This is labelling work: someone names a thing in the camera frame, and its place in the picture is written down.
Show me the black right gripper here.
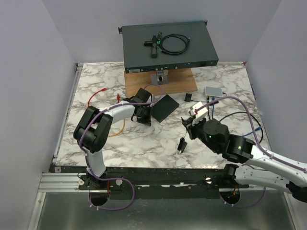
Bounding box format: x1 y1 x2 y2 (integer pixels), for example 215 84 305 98
182 115 219 153

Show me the black network switch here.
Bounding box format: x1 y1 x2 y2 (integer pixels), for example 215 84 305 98
151 94 179 123

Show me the small black power adapter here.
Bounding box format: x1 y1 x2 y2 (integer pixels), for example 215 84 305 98
177 131 187 154

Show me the black power adapter with cable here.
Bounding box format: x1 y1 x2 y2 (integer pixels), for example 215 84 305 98
184 93 212 103

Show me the black ethernet cable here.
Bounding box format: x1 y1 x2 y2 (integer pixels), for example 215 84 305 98
208 95 264 142

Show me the white grey small switch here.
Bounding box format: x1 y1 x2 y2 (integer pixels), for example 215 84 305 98
204 86 223 97

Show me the blue ethernet cable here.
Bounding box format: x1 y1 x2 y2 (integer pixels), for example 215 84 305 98
208 95 262 135

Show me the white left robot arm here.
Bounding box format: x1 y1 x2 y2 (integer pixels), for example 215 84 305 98
73 88 153 189

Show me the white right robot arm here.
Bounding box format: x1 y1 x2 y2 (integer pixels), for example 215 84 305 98
182 117 307 202

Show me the wooden board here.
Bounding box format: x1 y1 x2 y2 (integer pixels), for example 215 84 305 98
124 69 198 97

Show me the grey rack unit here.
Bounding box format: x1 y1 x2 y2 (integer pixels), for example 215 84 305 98
120 21 219 73

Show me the yellow ethernet cable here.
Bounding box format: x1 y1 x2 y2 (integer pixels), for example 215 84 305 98
107 118 127 138

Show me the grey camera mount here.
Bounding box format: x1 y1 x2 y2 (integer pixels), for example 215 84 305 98
151 70 168 85

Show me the red ethernet cable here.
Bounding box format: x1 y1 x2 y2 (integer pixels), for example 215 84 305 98
87 88 121 107

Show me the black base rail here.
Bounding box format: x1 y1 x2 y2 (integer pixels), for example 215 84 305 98
79 165 248 200

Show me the black coiled cable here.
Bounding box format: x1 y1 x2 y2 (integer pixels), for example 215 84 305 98
161 34 192 56

